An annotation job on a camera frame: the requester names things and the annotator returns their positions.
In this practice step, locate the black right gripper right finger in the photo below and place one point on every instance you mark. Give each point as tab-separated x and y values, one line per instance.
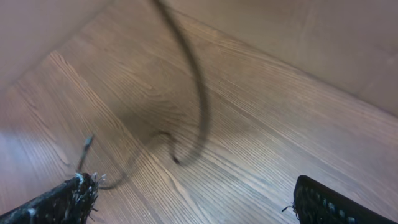
315	203

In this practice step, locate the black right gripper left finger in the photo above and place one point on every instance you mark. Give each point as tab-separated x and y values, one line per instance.
70	202

